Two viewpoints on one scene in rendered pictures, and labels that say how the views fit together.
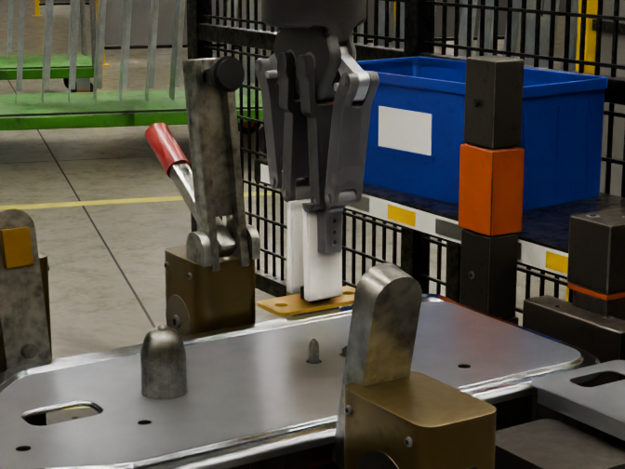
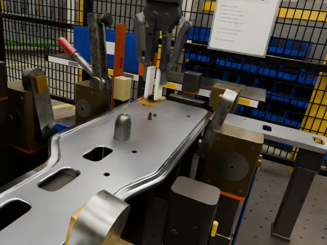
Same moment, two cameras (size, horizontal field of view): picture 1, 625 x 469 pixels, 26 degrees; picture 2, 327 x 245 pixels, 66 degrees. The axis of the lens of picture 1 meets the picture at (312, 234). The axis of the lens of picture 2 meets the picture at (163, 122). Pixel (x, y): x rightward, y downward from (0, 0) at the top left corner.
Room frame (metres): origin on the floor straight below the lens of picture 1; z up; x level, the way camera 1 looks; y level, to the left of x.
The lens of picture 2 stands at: (0.51, 0.32, 1.21)
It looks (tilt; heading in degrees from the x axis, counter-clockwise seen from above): 21 degrees down; 322
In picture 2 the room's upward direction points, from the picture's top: 8 degrees clockwise
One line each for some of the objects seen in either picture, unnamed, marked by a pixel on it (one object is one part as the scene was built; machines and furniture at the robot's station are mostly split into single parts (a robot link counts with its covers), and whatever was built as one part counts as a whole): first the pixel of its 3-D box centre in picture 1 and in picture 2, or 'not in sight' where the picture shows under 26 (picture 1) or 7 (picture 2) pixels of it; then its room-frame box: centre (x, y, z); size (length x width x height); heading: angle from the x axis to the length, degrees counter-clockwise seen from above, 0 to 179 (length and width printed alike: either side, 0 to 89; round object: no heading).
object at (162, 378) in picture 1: (163, 368); (122, 129); (0.91, 0.11, 1.02); 0.03 x 0.03 x 0.07
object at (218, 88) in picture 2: not in sight; (215, 139); (1.02, -0.30, 0.88); 0.08 x 0.08 x 0.36; 33
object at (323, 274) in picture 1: (322, 251); (159, 83); (0.97, -0.01, 1.09); 0.03 x 0.01 x 0.07; 122
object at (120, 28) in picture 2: not in sight; (115, 112); (1.16, 0.00, 0.95); 0.03 x 0.01 x 0.50; 123
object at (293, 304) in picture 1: (315, 295); (153, 97); (0.98, 0.00, 1.05); 0.08 x 0.04 x 0.01; 122
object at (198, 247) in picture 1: (198, 247); (95, 82); (1.08, 0.09, 1.06); 0.03 x 0.01 x 0.03; 33
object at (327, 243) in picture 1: (336, 221); (168, 73); (0.95, -0.02, 1.11); 0.03 x 0.01 x 0.05; 32
